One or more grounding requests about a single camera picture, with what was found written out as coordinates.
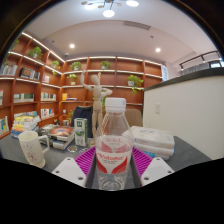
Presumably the window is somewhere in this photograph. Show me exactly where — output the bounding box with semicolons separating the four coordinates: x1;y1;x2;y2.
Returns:
209;60;224;69

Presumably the wooden artist mannequin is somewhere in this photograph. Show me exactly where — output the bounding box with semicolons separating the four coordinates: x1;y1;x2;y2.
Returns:
80;71;114;141

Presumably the clear plastic water bottle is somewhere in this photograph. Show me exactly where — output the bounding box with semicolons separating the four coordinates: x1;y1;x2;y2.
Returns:
94;97;134;192

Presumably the small potted plant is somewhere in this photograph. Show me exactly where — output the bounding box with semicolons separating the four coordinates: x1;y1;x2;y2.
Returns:
61;109;75;127

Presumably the black track light rail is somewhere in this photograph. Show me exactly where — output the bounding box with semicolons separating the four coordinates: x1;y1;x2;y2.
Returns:
178;50;221;69

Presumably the dark blue backpack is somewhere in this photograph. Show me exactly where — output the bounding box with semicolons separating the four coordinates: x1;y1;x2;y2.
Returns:
71;105;94;139

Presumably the ceiling chandelier lamp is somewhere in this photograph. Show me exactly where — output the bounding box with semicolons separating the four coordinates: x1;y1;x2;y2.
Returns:
80;0;140;18

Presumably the blue flat pack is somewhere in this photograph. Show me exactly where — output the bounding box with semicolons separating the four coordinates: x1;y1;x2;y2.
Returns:
144;150;171;161

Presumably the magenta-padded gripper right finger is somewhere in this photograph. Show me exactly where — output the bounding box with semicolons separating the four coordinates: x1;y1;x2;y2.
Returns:
130;146;175;189

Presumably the tan chair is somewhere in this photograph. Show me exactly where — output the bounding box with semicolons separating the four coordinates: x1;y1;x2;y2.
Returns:
124;108;144;128

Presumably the white ceramic mug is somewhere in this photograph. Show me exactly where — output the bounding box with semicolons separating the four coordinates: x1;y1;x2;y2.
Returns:
18;130;50;169

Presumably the grey curtain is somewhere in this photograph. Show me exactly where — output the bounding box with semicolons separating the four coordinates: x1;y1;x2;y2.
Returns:
181;64;212;76

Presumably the ceiling air vent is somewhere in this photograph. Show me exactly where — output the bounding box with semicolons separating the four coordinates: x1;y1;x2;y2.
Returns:
123;20;152;31

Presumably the stack of colourful books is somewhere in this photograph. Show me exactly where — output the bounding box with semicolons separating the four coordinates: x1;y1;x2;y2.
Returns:
10;111;42;139

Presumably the wooden shelf unit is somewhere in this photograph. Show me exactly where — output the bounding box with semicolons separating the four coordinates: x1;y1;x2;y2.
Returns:
0;31;164;139

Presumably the tall green white carton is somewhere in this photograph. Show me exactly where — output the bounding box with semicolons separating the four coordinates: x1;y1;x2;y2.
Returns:
73;117;89;148

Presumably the white tissue pack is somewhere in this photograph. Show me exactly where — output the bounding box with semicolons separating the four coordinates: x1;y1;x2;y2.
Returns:
133;142;175;157
128;125;176;149

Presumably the stack of dark books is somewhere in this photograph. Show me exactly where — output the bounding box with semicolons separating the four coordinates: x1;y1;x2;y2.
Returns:
37;123;76;151

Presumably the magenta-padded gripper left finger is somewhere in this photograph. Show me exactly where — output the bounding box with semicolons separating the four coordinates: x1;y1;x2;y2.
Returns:
51;146;98;189

